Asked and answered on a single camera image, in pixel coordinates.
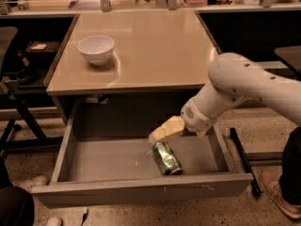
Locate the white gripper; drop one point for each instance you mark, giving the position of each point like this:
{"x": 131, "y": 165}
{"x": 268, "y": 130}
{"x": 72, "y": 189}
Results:
{"x": 197, "y": 119}

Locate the tan work boot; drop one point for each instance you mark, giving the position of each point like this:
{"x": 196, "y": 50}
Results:
{"x": 271, "y": 187}

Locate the green soda can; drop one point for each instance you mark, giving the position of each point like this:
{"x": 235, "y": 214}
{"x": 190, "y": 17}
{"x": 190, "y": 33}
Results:
{"x": 165, "y": 159}

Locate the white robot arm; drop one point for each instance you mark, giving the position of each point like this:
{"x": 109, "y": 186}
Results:
{"x": 232, "y": 80}

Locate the open grey top drawer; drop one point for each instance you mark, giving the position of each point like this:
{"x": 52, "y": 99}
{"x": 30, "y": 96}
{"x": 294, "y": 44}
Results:
{"x": 106, "y": 158}

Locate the dark trouser leg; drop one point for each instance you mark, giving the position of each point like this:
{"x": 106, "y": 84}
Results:
{"x": 16, "y": 204}
{"x": 290, "y": 179}

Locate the dark trouser leg left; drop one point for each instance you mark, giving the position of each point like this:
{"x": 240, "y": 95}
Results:
{"x": 16, "y": 204}

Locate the dark box with label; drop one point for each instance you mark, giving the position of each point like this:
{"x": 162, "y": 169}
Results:
{"x": 42, "y": 48}

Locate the white sneaker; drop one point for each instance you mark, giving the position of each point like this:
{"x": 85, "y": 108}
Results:
{"x": 28, "y": 184}

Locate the black metal bar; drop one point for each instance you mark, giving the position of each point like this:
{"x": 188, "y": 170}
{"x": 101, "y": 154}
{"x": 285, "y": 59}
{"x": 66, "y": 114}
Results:
{"x": 256, "y": 190}

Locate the dark trouser leg right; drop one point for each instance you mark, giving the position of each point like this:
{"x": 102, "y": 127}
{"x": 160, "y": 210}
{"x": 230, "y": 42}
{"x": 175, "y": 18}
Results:
{"x": 290, "y": 179}

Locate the white ceramic bowl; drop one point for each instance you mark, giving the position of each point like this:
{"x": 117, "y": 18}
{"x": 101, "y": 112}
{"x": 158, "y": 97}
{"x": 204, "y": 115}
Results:
{"x": 96, "y": 50}

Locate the grey drawer cabinet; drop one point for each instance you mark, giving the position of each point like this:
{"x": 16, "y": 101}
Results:
{"x": 155, "y": 49}

